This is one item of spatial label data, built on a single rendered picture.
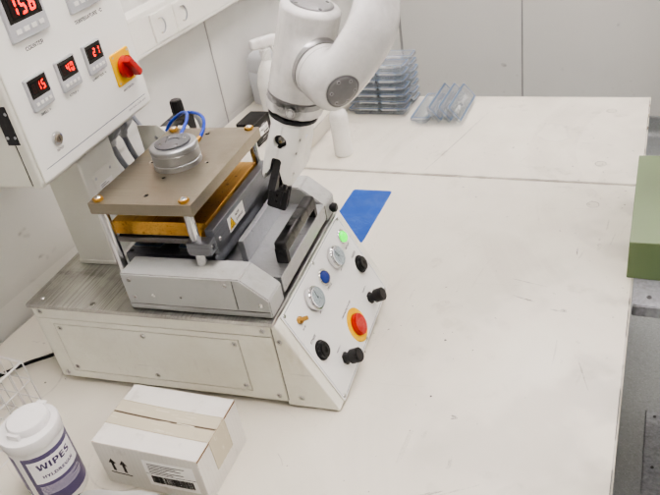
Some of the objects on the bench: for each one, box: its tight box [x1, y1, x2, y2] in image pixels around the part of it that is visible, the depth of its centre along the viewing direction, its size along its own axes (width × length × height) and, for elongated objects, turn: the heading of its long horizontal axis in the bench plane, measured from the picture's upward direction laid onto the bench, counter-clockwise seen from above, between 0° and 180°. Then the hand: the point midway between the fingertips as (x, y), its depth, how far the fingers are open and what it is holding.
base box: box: [32, 210, 388, 411], centre depth 130 cm, size 54×38×17 cm
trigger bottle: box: [248, 33, 275, 122], centre depth 200 cm, size 9×8×25 cm
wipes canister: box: [0, 399, 88, 495], centre depth 104 cm, size 9×9×15 cm
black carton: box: [236, 111, 271, 147], centre depth 195 cm, size 6×9×7 cm
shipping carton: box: [91, 384, 247, 495], centre depth 106 cm, size 19×13×9 cm
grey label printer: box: [247, 45, 274, 105], centre depth 216 cm, size 25×20×17 cm
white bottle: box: [329, 108, 354, 158], centre depth 187 cm, size 5×5×14 cm
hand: (279, 195), depth 112 cm, fingers closed
